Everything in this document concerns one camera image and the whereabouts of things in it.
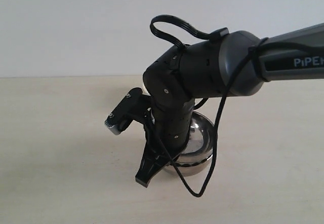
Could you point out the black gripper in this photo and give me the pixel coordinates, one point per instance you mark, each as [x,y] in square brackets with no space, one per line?
[167,134]

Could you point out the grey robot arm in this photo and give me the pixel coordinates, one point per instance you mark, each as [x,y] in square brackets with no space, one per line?
[188,85]

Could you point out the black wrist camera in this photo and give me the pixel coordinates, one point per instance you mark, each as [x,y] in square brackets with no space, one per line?
[133,107]

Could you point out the cream ceramic bowl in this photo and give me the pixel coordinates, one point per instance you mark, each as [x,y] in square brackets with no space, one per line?
[145,89]

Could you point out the smooth stainless steel bowl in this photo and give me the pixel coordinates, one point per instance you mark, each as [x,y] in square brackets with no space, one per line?
[199,150]

